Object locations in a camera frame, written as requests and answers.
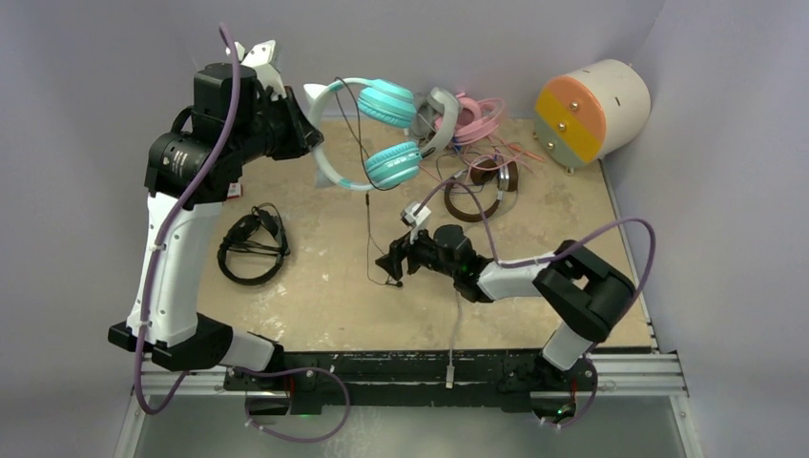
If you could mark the black headphones with cable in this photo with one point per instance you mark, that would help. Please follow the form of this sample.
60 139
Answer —
237 240

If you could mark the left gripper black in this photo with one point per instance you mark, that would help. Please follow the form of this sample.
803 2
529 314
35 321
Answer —
298 126

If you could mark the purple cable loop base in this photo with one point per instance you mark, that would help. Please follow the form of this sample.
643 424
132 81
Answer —
300 407

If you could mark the pink headphones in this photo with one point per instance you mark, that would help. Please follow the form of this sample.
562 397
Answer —
477 119

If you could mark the teal white cat headphones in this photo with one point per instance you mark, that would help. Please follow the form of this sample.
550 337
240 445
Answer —
367 151

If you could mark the brown headphones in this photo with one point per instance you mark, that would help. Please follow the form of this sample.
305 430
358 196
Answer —
485 175

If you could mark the round drawer cabinet orange yellow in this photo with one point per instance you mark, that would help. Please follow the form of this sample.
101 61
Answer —
583 115

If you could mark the grey white headphones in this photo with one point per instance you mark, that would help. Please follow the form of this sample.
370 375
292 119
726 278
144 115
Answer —
436 118

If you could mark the small red white box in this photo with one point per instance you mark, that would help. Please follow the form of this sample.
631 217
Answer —
235 191

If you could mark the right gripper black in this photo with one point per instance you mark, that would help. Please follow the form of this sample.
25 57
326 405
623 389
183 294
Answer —
400 250

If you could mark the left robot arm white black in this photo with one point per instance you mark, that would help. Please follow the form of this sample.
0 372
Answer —
187 183

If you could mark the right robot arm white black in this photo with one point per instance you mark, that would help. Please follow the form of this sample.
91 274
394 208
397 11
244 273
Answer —
588 294

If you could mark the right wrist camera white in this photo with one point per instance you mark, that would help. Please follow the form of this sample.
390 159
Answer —
415 216

